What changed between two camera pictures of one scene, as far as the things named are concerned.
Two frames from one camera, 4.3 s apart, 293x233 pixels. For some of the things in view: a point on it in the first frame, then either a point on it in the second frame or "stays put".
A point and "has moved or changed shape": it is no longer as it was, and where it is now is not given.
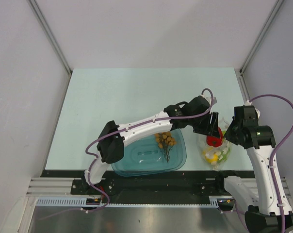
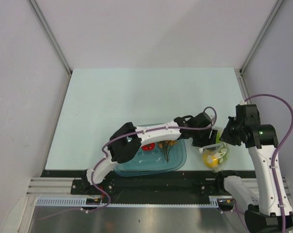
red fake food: x=214 y=141 has moved or changed shape
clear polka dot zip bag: x=215 y=157 has moved or changed shape
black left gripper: x=208 y=128 → x=206 y=141
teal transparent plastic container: x=144 y=158 stays put
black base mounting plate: x=187 y=183 stays put
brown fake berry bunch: x=165 y=142 stays put
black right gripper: x=229 y=136 stays put
